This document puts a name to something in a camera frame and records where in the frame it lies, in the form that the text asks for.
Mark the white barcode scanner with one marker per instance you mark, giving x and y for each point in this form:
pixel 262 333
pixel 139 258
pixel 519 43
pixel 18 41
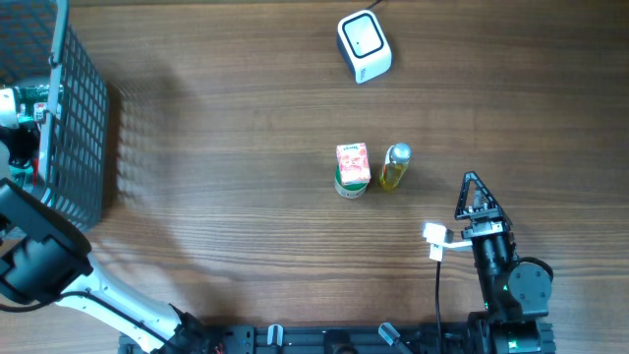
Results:
pixel 364 46

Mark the green white round can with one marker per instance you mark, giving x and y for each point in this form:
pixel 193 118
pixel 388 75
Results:
pixel 348 191

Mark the yellow liquid glass bottle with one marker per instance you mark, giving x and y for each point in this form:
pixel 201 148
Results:
pixel 396 162

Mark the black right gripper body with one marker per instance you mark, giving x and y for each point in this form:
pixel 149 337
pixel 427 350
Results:
pixel 493 227

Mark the grey plastic mesh basket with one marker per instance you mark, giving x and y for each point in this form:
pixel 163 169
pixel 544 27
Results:
pixel 40 47

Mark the green gloves package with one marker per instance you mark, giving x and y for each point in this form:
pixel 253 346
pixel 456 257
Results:
pixel 32 106

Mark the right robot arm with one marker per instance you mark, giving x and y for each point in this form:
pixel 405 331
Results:
pixel 516 290

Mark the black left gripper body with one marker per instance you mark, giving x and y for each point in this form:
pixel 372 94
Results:
pixel 23 141

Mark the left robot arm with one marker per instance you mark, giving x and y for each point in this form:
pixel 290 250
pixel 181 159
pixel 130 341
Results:
pixel 54 265

